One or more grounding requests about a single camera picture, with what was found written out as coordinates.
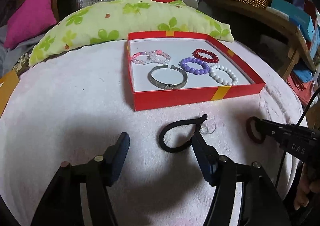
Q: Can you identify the maroon hair tie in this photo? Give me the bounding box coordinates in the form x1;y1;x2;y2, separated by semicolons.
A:
245;116;266;145

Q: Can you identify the black hair tie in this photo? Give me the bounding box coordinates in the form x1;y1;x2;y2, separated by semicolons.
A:
158;114;209;154

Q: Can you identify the white bead bracelet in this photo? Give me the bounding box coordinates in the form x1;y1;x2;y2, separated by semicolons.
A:
208;64;239;87

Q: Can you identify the silver metal bangle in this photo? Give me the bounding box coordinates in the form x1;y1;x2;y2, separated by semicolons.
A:
148;65;188;90

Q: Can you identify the dark red bead bracelet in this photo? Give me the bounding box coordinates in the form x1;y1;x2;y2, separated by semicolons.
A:
192;48;220;64

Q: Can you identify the purple bead bracelet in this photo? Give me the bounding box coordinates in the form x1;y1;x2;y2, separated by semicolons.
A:
179;57;211;76

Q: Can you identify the pink clear bead bracelet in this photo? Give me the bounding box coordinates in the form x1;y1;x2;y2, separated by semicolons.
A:
131;49;172;66

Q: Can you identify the person's right hand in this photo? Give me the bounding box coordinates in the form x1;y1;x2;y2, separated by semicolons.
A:
293;163;319;210

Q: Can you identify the pink fleece blanket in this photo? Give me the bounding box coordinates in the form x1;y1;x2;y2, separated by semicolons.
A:
1;41;303;225

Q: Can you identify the red shallow gift box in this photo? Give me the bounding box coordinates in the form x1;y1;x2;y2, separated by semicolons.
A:
126;31;265;111

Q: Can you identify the teal cardboard box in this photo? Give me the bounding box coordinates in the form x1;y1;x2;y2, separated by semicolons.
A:
271;0;315;41

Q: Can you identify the orange box lid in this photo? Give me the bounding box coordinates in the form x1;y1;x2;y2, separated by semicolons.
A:
0;70;20;115

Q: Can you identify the wooden bench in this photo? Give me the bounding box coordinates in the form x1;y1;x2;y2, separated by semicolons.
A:
203;0;315;80

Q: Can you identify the green clover print pillow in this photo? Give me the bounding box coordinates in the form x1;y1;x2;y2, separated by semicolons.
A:
28;0;234;67

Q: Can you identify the grey bed sheet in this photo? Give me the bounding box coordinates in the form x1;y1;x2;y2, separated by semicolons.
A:
0;25;44;77

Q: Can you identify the magenta pillow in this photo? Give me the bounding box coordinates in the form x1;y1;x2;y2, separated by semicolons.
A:
4;0;56;50

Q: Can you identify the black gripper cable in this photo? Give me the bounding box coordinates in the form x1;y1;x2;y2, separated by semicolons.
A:
274;88;320;189

